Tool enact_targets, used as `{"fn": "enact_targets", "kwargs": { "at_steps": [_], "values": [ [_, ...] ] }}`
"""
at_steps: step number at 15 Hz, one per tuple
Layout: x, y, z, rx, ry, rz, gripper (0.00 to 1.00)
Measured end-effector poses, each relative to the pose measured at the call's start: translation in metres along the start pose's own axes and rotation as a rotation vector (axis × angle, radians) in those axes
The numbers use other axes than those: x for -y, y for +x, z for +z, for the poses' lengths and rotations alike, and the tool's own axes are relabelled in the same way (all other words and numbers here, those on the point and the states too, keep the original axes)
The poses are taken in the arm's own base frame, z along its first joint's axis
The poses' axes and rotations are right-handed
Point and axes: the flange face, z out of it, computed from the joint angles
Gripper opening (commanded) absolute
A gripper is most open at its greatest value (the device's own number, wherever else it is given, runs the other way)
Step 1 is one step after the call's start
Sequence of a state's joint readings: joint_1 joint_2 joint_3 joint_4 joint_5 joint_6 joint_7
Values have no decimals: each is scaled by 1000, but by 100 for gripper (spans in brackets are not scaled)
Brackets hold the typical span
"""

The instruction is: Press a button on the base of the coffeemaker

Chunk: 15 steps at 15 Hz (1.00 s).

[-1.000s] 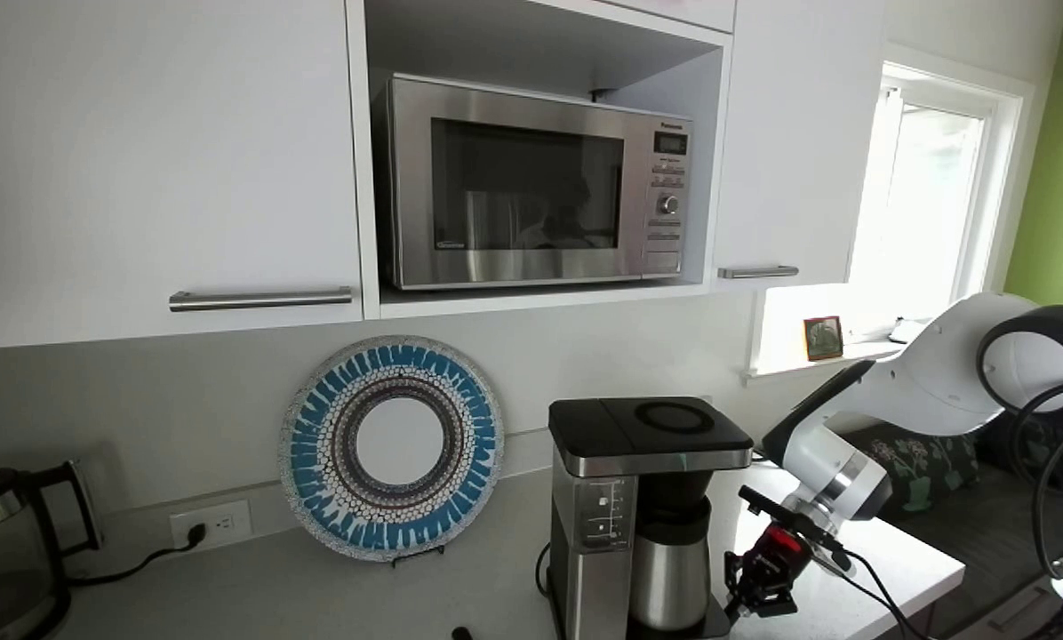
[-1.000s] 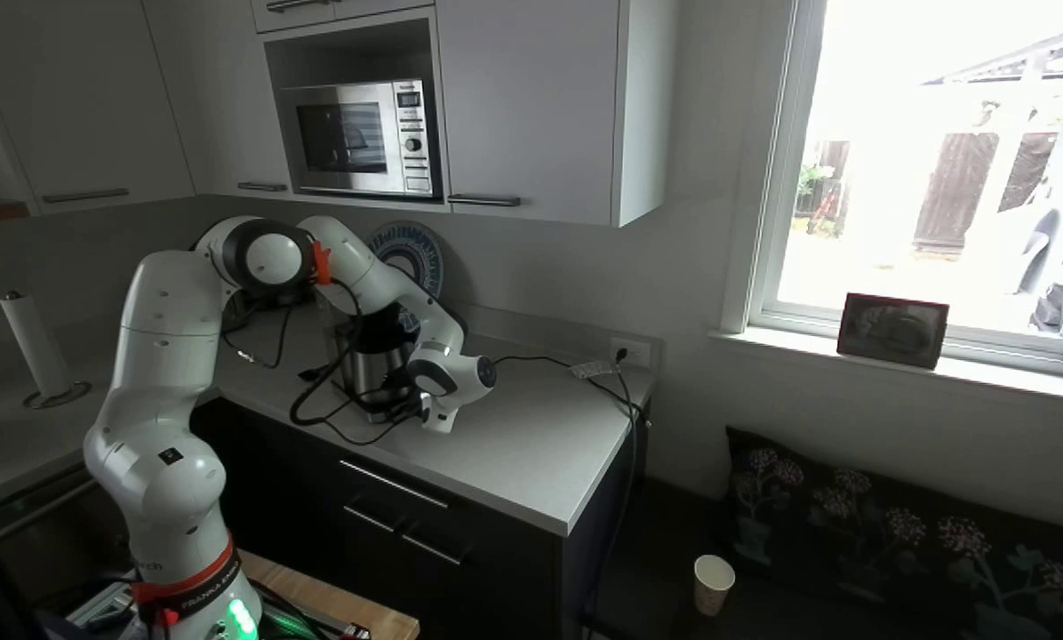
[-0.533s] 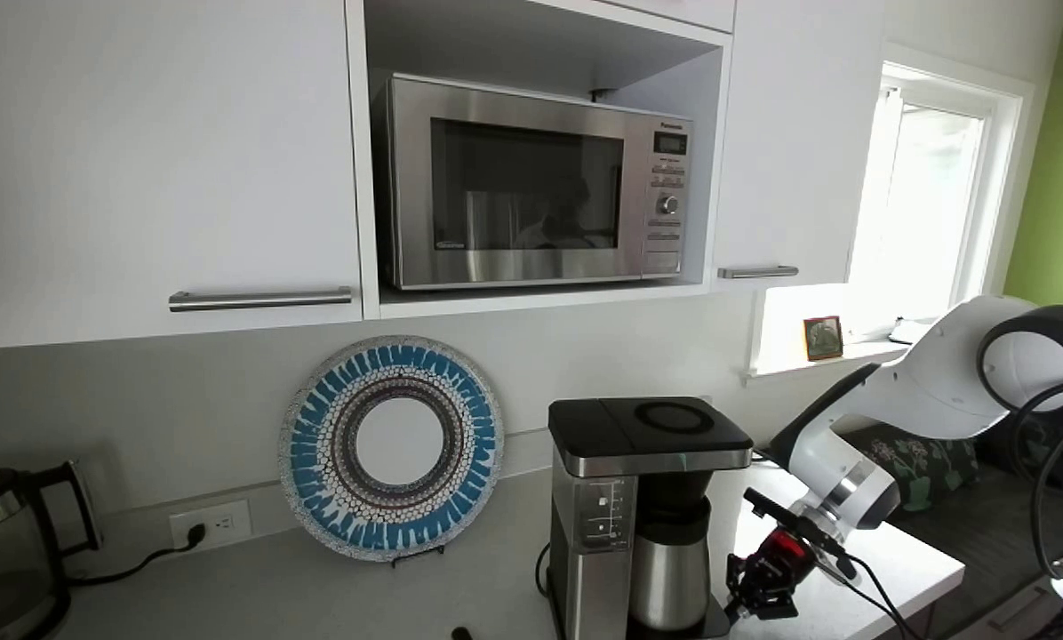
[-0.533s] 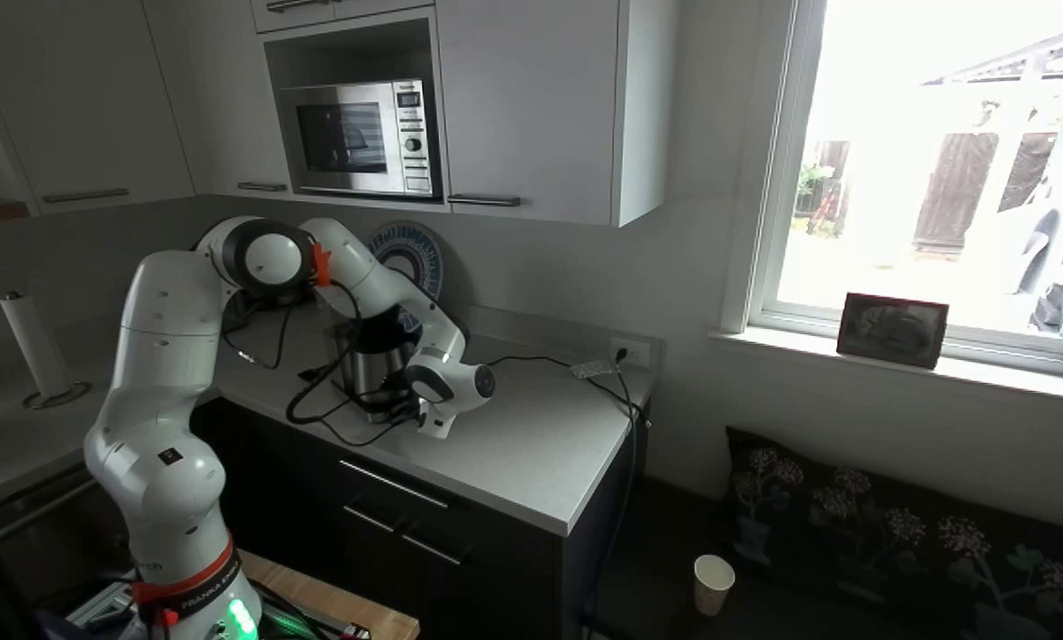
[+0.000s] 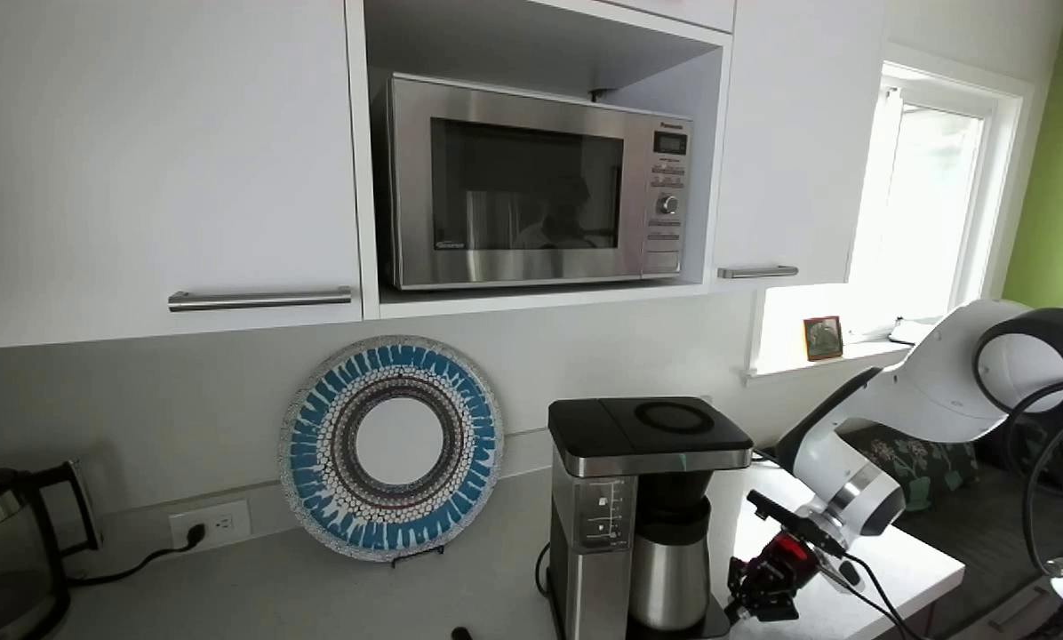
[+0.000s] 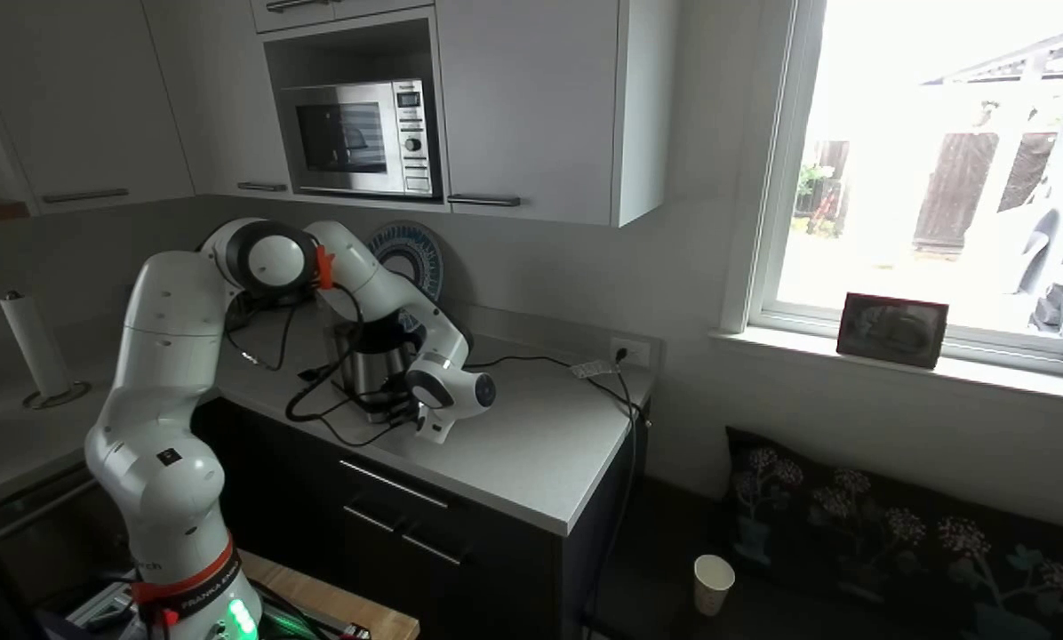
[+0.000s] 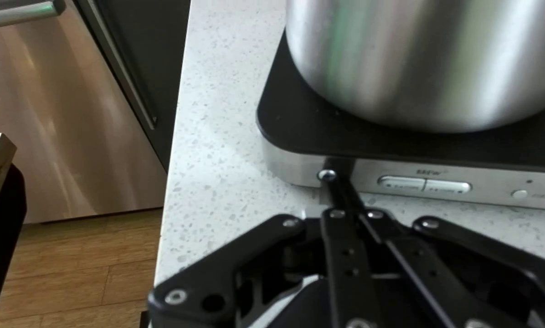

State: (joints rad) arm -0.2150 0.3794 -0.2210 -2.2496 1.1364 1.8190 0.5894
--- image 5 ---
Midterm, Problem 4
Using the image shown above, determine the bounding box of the narrow white cabinet door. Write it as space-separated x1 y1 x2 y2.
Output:
711 0 892 287

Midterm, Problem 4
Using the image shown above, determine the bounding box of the long steel cabinet handle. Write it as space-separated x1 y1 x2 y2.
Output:
162 285 358 317

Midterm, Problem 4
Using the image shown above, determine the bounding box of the black plate stand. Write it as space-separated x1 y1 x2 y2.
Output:
384 541 450 572

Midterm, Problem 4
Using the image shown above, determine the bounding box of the white framed window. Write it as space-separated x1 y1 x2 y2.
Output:
747 49 1038 383

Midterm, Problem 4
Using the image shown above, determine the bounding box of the black plug with cord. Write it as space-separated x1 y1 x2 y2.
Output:
62 520 214 587

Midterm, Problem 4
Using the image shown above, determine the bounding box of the small white overhead cabinet door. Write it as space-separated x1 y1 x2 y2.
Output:
598 0 738 40

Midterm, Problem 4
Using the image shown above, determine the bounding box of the short steel cabinet handle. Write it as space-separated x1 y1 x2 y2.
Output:
715 260 803 285

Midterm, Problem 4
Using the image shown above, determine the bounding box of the white wall outlet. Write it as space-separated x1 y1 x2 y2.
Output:
167 498 254 553

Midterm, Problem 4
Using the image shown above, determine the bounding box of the blue white decorative plate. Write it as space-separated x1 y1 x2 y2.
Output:
277 335 512 567

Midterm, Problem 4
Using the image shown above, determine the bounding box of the dark patterned cushion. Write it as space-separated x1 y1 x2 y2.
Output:
868 424 983 520
1003 406 1063 493

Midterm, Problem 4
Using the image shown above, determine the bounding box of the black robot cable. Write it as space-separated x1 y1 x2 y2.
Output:
835 304 1063 640

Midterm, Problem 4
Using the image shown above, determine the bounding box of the steel black coffeemaker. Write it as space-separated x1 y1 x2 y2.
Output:
544 396 757 640

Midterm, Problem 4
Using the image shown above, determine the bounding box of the large white cabinet door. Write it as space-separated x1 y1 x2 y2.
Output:
0 0 371 356

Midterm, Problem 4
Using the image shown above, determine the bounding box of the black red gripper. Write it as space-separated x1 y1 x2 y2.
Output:
723 528 820 627

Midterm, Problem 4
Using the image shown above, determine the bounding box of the black coffeemaker cord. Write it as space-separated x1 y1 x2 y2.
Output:
532 541 558 601

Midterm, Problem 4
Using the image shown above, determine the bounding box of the glass kettle black handle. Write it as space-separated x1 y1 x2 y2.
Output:
0 458 103 640

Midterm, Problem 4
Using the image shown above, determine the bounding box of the steel thermal carafe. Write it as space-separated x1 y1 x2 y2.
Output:
625 473 718 636

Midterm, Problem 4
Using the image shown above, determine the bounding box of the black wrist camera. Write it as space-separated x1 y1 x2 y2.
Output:
747 488 868 591

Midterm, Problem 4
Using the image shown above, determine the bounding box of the small dark picture frame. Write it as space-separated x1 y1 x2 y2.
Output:
798 315 848 364

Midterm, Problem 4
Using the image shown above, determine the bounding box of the stainless steel microwave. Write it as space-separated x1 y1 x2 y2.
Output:
381 69 695 296

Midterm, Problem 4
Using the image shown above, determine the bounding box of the dark grey sofa seat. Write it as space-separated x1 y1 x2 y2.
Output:
897 467 1063 640

